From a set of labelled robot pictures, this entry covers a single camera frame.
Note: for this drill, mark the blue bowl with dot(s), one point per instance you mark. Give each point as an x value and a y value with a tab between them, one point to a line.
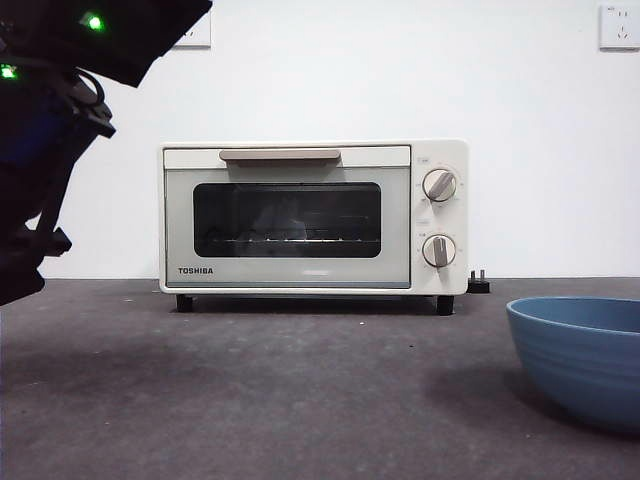
575	365

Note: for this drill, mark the glass oven door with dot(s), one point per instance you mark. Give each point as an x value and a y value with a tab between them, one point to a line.
180	225

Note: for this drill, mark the white wall socket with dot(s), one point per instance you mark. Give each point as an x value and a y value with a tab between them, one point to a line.
197	40
620	27

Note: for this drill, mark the beige oven knob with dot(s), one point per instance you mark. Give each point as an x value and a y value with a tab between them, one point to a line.
439	251
439	185

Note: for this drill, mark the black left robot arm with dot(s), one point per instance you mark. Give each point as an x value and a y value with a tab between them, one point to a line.
30	225

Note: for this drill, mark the white Toshiba toaster oven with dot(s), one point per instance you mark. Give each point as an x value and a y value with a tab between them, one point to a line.
440	150

